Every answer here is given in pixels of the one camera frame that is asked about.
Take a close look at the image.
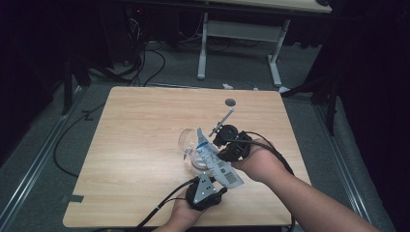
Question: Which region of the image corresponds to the hand-held gripper black cable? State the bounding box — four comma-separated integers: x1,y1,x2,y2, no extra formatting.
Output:
133,178,196,232
230,130,296,232

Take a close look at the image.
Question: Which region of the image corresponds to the long black floor cable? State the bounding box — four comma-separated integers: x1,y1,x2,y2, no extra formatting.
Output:
52,101,107,179

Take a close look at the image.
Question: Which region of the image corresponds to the person's left hand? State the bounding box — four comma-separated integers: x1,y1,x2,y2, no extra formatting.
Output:
168,189,206,228

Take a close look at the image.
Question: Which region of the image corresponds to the looped black floor cable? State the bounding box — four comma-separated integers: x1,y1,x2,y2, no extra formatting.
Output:
141,47,167,87

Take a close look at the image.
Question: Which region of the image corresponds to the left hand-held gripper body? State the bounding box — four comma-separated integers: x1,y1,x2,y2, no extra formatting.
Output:
186,171,223,212

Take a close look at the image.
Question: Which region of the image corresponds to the dark device with red light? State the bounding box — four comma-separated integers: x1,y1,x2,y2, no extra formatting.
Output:
127,6,145,23

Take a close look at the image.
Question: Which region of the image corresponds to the left hand-held gripper black cable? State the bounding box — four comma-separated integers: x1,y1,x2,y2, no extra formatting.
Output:
133,178,196,232

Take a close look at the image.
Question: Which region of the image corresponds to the white-framed desk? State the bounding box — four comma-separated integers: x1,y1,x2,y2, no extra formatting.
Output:
196,0,333,95

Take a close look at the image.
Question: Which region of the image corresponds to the clear glass jar with lid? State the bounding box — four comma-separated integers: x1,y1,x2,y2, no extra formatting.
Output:
178,128,216,178

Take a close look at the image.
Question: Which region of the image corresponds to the blue white pouch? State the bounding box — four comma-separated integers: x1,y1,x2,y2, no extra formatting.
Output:
195,127,245,189

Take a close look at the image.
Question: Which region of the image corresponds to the grey tape strip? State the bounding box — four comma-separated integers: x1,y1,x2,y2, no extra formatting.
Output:
61,193,85,204

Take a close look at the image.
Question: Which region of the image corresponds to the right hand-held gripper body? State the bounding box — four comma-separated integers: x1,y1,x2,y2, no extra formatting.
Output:
208,107,253,162

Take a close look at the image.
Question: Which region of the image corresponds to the person's right hand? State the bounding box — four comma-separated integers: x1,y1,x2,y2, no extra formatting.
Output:
231,138,288,185

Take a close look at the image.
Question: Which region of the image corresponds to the metal floor rail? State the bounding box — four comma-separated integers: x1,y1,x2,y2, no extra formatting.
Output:
313,102,377,232
0,86,87,232

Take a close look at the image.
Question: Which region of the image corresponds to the bundle of dark cables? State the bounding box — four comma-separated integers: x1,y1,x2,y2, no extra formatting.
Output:
124,13,148,85

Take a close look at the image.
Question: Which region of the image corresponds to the right hand-held gripper black cable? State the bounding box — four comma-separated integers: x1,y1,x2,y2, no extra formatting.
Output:
230,130,296,232

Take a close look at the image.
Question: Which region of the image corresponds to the black metal stand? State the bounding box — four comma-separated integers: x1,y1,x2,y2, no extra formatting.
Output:
279,73,339,137
60,57,93,116

